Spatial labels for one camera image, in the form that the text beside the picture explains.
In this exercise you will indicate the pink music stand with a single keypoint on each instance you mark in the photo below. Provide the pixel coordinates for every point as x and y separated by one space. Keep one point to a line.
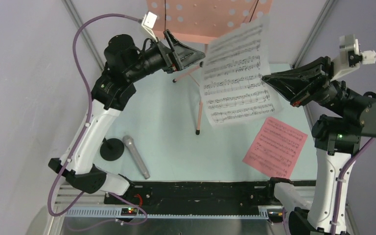
202 21

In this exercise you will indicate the pink paper sheet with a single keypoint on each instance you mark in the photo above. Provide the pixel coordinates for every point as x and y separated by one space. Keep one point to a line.
275 149

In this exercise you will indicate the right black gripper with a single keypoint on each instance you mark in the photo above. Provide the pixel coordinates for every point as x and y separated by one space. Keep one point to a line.
291 82

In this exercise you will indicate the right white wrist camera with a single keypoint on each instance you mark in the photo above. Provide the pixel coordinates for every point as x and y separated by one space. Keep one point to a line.
350 57

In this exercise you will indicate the white sheet music page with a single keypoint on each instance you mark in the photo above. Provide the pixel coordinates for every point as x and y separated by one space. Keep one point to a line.
231 85

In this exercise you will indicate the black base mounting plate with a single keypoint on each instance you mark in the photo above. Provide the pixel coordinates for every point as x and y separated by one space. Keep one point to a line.
202 197

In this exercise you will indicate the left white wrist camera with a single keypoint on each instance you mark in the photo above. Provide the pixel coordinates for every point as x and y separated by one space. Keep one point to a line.
147 24

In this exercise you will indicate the right aluminium frame post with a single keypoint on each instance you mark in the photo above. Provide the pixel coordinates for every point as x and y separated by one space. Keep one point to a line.
317 27

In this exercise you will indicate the white slotted cable duct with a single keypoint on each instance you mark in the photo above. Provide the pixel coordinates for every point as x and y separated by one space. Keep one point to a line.
112 212

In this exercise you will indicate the left aluminium frame post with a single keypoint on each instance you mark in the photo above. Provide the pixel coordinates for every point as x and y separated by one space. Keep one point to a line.
78 22

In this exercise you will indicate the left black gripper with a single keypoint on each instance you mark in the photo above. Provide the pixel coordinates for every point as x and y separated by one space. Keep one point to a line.
181 56

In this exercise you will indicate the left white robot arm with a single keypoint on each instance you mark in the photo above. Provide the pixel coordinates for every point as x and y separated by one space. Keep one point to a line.
125 65

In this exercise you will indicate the grey metal microphone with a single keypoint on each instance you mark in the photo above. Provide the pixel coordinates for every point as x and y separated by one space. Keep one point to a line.
131 146

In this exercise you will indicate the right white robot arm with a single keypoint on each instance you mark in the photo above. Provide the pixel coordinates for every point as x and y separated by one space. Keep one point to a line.
337 141

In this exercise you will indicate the aluminium frame post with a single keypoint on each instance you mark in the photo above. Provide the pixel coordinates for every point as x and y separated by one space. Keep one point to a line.
78 22
317 27

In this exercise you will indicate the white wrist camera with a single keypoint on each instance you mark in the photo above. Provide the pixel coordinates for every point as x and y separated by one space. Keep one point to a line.
147 24
350 57

